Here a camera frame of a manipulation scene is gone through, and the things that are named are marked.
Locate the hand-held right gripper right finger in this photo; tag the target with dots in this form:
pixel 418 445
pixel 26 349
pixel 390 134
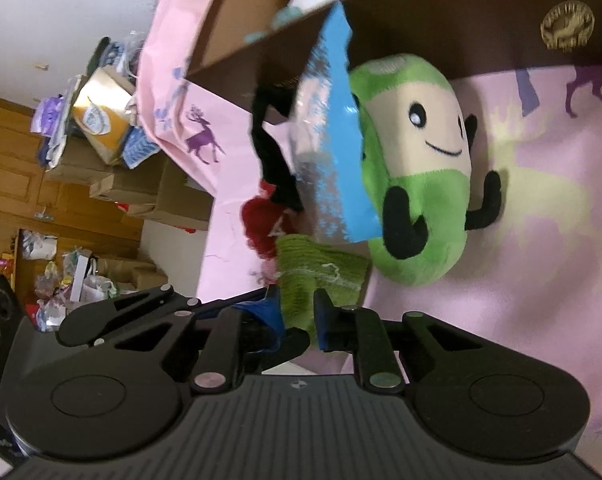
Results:
pixel 323 321

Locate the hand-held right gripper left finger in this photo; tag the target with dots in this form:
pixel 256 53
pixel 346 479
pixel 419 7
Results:
pixel 268 311

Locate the green knitted cloth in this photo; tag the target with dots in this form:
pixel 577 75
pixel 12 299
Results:
pixel 311 275

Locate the green bean plush toy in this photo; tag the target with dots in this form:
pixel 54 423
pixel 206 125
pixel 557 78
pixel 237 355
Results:
pixel 421 170

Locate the blue clear plastic packet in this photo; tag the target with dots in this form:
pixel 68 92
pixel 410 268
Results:
pixel 336 125

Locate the brown cardboard box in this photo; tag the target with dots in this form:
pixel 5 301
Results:
pixel 461 15

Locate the pile of plastic bags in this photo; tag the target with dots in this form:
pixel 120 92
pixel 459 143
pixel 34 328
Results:
pixel 66 280

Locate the red plush item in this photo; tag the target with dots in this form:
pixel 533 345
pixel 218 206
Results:
pixel 258 220

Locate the plain cardboard carton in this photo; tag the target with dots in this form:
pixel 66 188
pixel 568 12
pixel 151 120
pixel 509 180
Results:
pixel 176 195
pixel 76 162

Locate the black cloth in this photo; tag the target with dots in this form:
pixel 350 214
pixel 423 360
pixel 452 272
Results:
pixel 273 160

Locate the wooden cabinet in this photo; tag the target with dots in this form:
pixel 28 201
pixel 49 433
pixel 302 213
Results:
pixel 11 160

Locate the blue white packet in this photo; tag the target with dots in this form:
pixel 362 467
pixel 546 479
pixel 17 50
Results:
pixel 138 147

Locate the pink printed bed sheet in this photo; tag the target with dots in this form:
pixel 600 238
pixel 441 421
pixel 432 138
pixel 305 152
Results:
pixel 531 240

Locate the purple packet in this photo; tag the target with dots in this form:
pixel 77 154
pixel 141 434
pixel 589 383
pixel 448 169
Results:
pixel 51 112

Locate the yellow tissue box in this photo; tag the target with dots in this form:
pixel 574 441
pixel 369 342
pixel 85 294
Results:
pixel 101 115

